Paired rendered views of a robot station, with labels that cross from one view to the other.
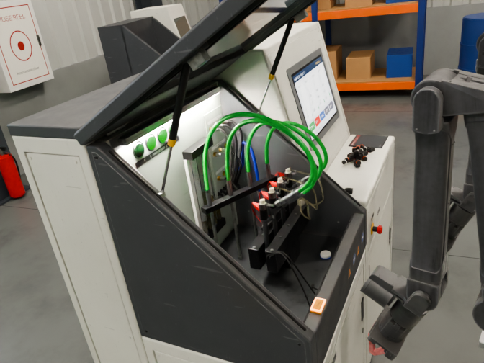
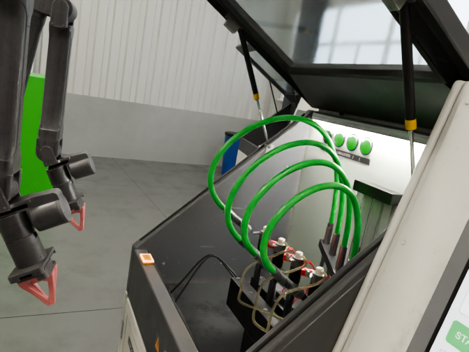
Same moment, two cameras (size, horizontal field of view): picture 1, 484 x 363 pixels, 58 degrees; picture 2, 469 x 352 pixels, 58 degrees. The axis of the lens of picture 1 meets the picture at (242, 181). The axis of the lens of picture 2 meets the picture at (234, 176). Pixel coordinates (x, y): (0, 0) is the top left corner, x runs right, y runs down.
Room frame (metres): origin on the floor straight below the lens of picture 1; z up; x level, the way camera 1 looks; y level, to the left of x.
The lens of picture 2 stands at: (1.77, -0.95, 1.46)
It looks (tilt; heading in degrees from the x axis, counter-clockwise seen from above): 11 degrees down; 126
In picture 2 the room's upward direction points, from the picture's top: 10 degrees clockwise
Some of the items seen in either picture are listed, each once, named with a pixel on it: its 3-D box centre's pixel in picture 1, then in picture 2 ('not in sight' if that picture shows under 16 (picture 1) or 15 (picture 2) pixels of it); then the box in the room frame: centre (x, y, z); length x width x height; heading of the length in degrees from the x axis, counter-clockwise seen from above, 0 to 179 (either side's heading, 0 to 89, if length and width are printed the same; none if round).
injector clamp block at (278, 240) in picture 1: (281, 241); (271, 336); (1.35, -0.11, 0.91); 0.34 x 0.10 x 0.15; 151
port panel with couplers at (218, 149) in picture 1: (222, 149); not in sight; (1.59, 0.06, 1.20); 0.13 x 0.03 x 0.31; 151
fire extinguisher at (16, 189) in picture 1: (10, 171); not in sight; (4.20, 2.30, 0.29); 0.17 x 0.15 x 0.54; 155
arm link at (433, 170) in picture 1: (431, 202); (56, 84); (0.66, -0.32, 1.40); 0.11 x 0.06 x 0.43; 140
